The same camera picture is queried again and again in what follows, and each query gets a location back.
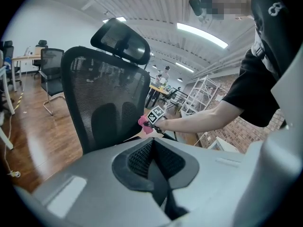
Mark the white desk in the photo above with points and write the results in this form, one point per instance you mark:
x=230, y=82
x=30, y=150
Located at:
x=227, y=145

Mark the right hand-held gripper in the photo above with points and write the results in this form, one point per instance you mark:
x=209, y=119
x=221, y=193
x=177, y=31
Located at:
x=155, y=115

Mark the person's black shirt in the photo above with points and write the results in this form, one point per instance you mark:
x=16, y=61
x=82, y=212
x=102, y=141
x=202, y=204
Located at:
x=255, y=91

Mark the pink cloth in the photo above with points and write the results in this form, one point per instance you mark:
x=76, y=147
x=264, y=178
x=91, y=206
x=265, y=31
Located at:
x=145, y=126

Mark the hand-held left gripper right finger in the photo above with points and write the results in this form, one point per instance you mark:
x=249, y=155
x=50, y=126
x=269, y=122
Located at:
x=213, y=178

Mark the black head-mounted camera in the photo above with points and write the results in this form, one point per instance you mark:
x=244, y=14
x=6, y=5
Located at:
x=196, y=6

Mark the long ceiling light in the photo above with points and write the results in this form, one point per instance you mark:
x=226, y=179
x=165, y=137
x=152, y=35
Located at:
x=201, y=33
x=118, y=19

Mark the long wooden desk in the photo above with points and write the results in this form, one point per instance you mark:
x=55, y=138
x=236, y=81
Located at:
x=26, y=57

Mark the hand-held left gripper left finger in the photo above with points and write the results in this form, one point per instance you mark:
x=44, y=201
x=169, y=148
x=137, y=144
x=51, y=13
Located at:
x=94, y=185

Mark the black office chair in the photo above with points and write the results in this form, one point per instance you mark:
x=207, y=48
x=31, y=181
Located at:
x=42, y=44
x=9, y=51

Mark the white shelf frame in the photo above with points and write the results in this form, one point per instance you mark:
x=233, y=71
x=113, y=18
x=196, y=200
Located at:
x=190, y=93

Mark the round wooden table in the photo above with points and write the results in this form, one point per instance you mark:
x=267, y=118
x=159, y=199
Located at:
x=158, y=89

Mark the black visitor chair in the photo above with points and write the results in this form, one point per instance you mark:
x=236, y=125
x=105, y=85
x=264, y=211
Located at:
x=50, y=65

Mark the black mesh chair headrest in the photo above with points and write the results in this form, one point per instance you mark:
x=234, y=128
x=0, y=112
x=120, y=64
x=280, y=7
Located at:
x=118, y=39

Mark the person's right forearm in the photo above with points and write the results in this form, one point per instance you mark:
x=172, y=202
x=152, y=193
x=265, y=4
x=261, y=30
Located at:
x=194, y=122

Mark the grey sling bag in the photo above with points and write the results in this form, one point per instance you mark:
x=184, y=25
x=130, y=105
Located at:
x=258, y=49

